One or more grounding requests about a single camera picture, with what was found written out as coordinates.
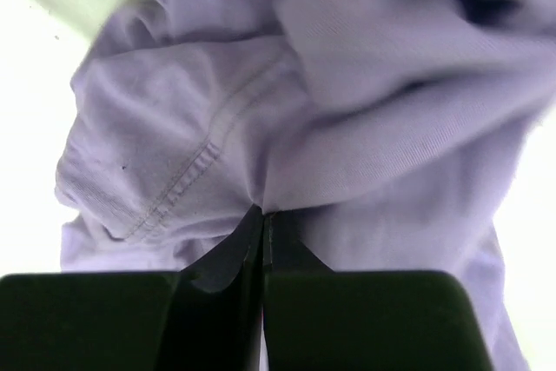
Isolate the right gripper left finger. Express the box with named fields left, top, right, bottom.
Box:
left=1, top=207, right=263, bottom=370

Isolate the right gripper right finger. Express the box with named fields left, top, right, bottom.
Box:
left=262, top=212, right=493, bottom=370

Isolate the purple t shirt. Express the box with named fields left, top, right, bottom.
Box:
left=56, top=0, right=555, bottom=370

